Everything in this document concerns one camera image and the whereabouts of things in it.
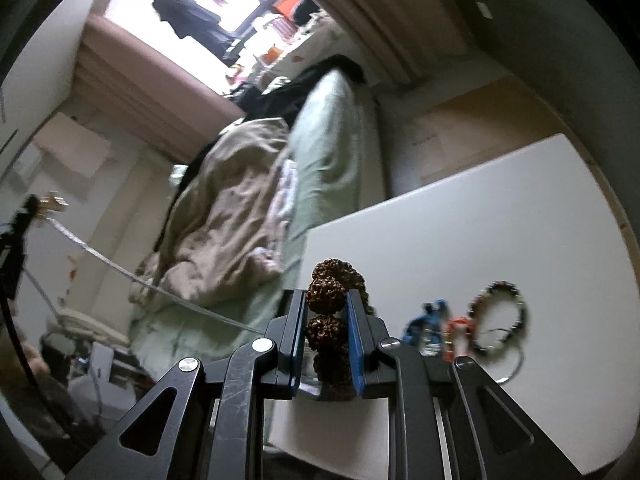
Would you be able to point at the cardboard on floor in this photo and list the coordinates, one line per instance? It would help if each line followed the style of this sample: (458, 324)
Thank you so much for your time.
(480, 125)

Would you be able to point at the cluttered windowsill desk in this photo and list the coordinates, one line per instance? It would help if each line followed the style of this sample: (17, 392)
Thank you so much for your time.
(283, 43)

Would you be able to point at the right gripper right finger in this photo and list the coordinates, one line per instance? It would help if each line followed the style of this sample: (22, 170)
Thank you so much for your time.
(447, 419)

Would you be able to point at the pink curtain right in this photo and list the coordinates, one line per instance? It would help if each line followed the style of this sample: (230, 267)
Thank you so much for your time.
(404, 41)

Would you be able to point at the beige crumpled blanket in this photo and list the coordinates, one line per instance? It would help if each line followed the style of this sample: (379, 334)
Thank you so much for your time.
(225, 233)

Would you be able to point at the pink curtain left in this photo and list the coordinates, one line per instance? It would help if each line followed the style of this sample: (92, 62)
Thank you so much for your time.
(146, 93)

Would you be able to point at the white square table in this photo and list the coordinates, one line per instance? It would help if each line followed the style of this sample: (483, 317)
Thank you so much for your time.
(538, 219)

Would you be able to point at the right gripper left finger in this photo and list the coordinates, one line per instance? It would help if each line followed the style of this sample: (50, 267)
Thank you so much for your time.
(205, 421)

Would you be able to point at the pink curtain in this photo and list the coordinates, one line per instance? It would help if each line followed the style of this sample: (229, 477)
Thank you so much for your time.
(146, 93)
(404, 41)

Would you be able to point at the thin silver bangle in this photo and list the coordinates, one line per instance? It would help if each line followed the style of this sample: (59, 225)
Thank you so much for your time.
(499, 353)

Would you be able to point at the wall socket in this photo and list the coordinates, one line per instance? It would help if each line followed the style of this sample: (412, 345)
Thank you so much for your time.
(484, 10)

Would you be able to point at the black hanging clothes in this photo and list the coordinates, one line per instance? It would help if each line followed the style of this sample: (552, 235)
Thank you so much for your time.
(189, 19)

